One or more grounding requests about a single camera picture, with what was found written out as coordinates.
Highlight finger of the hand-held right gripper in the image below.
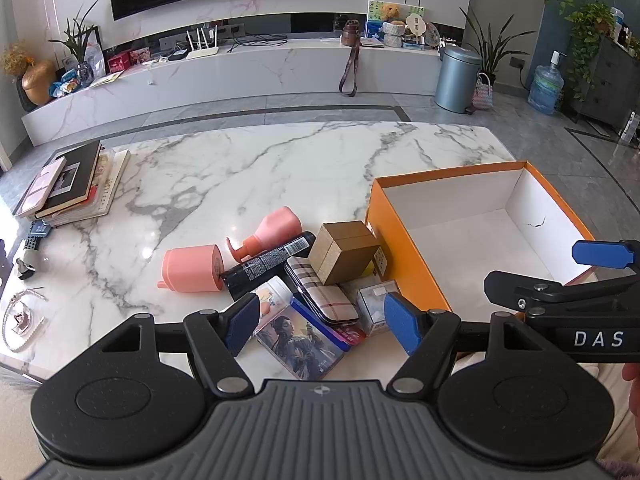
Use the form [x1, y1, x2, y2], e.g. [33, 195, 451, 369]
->
[484, 270, 640, 314]
[572, 239, 640, 271]

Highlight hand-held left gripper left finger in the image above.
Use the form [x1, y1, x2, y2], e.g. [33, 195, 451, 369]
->
[92, 292, 261, 402]

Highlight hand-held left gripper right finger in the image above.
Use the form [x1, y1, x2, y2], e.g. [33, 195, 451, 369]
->
[383, 291, 551, 397]

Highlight clear plastic box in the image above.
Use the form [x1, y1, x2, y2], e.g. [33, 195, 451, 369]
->
[356, 282, 401, 337]

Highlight orange cardboard box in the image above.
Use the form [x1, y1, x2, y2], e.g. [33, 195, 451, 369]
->
[365, 161, 598, 314]

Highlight pink cylindrical bottle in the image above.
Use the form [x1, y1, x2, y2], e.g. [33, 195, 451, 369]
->
[157, 244, 224, 293]

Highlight brown cardboard box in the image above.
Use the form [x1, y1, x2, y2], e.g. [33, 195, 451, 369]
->
[307, 221, 382, 286]

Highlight pink pump bottle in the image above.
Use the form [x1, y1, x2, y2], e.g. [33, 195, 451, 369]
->
[226, 207, 302, 263]

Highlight person's right hand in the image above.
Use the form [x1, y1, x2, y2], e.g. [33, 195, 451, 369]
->
[622, 360, 640, 411]

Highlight white printed bottle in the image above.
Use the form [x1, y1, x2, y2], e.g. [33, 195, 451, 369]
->
[250, 276, 293, 332]

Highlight red small packet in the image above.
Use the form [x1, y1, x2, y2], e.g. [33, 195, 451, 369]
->
[332, 324, 367, 347]

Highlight illustrated card box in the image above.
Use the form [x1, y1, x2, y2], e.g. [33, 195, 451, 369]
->
[254, 302, 346, 381]

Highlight blue flat box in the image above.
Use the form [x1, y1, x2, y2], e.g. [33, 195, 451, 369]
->
[291, 295, 351, 353]

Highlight plaid case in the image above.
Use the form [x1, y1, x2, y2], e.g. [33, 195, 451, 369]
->
[285, 256, 360, 326]

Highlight grey cabinet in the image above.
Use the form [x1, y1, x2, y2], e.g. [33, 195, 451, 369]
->
[575, 35, 640, 134]

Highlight blue water jug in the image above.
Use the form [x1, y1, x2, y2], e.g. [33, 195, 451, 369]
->
[527, 51, 565, 115]

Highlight beige large book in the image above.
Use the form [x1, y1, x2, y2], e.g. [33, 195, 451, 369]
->
[50, 149, 132, 228]

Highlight small woven bag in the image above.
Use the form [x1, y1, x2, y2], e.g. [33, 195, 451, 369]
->
[472, 72, 495, 111]

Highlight red-edged book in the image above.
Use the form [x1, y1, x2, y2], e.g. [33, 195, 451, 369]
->
[47, 180, 103, 223]

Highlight grey pedal trash can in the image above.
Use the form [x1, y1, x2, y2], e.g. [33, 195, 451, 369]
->
[434, 45, 483, 114]

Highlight black notebook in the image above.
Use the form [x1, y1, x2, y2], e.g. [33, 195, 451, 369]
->
[34, 141, 103, 219]

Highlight trailing ivy plant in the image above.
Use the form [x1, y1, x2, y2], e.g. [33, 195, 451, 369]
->
[556, 0, 617, 102]

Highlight tall leafy floor plant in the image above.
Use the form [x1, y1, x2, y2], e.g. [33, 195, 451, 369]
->
[459, 7, 524, 87]

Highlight white marble television console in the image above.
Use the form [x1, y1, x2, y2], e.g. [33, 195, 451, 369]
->
[21, 37, 467, 147]

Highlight pink notebook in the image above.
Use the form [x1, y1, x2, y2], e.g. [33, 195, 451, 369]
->
[20, 156, 67, 213]

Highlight white router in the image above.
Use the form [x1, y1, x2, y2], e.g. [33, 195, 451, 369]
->
[185, 25, 222, 60]

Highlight round tins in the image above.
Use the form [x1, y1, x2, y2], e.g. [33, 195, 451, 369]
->
[382, 20, 407, 49]

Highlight blue snack bags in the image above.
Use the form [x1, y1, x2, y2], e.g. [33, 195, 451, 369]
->
[48, 67, 82, 99]

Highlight teddy bear picture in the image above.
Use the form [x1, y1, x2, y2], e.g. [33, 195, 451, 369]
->
[365, 0, 426, 41]

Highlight gold vase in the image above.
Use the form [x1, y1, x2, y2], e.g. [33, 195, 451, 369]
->
[20, 59, 58, 107]

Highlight potted plant in glass vase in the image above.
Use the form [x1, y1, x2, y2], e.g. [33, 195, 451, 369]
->
[49, 1, 101, 87]

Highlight pearl bracelet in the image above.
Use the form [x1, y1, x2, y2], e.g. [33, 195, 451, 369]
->
[0, 287, 48, 352]

